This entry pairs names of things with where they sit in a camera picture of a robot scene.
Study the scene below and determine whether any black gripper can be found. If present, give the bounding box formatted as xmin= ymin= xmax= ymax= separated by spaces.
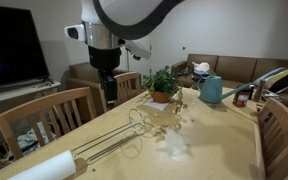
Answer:
xmin=88 ymin=45 xmax=122 ymax=110

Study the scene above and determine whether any chrome wire paper towel stand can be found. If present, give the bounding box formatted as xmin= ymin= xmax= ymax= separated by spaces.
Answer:
xmin=70 ymin=107 xmax=148 ymax=165

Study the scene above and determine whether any small brown upright block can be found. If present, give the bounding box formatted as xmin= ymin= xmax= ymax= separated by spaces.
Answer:
xmin=252 ymin=78 xmax=267 ymax=103

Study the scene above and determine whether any wooden slat back chair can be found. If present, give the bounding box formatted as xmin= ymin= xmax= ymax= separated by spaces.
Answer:
xmin=256 ymin=97 xmax=288 ymax=180
xmin=112 ymin=71 xmax=143 ymax=108
xmin=0 ymin=86 xmax=99 ymax=161

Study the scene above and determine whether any brown armchair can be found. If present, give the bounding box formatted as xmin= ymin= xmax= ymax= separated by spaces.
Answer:
xmin=66 ymin=61 xmax=130 ymax=115

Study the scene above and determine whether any white tray under pot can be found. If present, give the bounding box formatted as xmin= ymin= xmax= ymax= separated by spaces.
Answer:
xmin=142 ymin=96 xmax=179 ymax=112

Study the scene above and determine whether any green plant in terracotta pot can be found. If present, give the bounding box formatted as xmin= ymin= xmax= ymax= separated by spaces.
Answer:
xmin=141 ymin=65 xmax=185 ymax=105

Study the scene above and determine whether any white television cabinet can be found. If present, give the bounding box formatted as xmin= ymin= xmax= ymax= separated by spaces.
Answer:
xmin=0 ymin=79 xmax=62 ymax=122

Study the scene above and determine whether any patterned white cloth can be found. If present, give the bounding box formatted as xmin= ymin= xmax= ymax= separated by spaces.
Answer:
xmin=15 ymin=121 xmax=57 ymax=153

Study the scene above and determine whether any white and pink cloth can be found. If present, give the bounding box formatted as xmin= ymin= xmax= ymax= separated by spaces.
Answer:
xmin=190 ymin=61 xmax=212 ymax=75

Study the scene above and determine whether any black flat screen television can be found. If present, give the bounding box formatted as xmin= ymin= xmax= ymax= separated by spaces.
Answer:
xmin=0 ymin=3 xmax=51 ymax=90

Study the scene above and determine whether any teal watering can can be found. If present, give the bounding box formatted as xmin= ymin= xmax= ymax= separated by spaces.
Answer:
xmin=196 ymin=75 xmax=255 ymax=105

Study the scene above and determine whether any brown sofa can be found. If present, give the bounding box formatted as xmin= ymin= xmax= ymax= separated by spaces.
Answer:
xmin=170 ymin=53 xmax=288 ymax=113

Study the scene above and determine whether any red jar with black lid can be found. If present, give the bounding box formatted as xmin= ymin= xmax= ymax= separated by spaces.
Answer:
xmin=232 ymin=88 xmax=252 ymax=109

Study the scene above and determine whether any stack of magazines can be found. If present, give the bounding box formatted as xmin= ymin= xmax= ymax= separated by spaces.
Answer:
xmin=260 ymin=88 xmax=282 ymax=101

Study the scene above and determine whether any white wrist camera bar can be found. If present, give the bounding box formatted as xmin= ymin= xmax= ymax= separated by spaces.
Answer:
xmin=63 ymin=23 xmax=153 ymax=61

